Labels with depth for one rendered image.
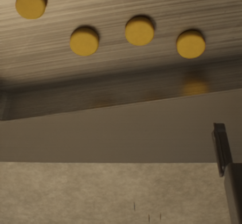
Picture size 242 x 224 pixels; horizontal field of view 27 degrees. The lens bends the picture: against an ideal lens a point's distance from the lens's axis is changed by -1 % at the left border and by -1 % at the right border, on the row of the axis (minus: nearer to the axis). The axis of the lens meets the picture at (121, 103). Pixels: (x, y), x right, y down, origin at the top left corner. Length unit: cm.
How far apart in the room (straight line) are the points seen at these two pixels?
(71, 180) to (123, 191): 16
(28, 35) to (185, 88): 6
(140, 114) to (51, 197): 135
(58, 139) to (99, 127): 2
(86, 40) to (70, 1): 2
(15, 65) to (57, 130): 4
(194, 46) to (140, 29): 2
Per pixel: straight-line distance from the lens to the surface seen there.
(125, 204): 158
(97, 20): 19
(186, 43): 19
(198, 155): 24
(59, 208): 160
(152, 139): 23
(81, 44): 19
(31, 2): 19
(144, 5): 19
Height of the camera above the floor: 96
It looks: 49 degrees down
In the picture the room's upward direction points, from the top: 180 degrees clockwise
